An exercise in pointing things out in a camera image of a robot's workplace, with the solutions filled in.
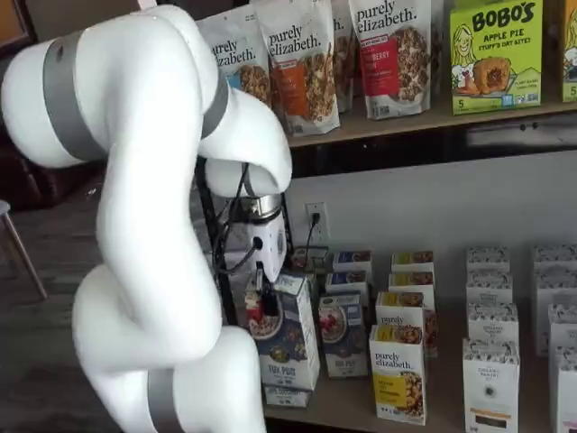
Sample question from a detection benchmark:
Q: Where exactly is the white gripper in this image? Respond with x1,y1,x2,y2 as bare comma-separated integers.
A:
249,210,289,318

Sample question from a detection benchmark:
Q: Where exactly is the blue white flax oatmeal box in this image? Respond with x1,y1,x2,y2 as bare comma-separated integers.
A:
317,290,371,380
324,270,373,299
332,250,373,274
244,269,322,392

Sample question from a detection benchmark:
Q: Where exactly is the yellow white granola box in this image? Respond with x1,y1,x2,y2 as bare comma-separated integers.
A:
375,291,439,358
388,271,436,299
390,250,435,274
368,324,428,428

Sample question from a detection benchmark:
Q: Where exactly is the white patterned cereal box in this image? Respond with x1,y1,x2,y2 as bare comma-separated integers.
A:
531,244,577,272
535,265,577,317
465,302,520,349
546,303,577,358
461,337,522,433
464,245,512,274
553,345,577,433
465,270,513,308

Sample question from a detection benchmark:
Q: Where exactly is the green Bobo's apple pie box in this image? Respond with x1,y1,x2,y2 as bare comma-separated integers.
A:
449,0,544,116

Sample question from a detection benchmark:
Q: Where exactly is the yellow Bobo's oat bites box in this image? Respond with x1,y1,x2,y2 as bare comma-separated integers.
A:
560,0,577,105

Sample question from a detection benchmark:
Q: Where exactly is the orange label granola bag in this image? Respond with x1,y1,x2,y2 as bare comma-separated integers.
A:
253,0,342,137

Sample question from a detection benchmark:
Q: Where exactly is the blue label granola bag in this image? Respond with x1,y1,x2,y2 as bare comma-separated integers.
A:
197,31,274,110

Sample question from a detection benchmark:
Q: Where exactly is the chair with wooden legs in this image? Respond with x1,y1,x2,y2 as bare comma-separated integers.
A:
0,198,49,302

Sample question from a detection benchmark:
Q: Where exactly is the dark brown sofa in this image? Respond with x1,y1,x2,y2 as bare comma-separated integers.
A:
0,134,105,213

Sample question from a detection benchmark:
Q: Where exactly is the white wall outlet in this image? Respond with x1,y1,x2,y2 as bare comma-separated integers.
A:
306,201,331,241

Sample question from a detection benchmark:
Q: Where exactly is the black plug with cord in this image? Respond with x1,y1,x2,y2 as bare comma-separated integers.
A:
305,210,323,261

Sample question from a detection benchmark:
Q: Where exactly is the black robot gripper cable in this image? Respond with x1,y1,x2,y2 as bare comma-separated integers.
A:
211,161,254,277

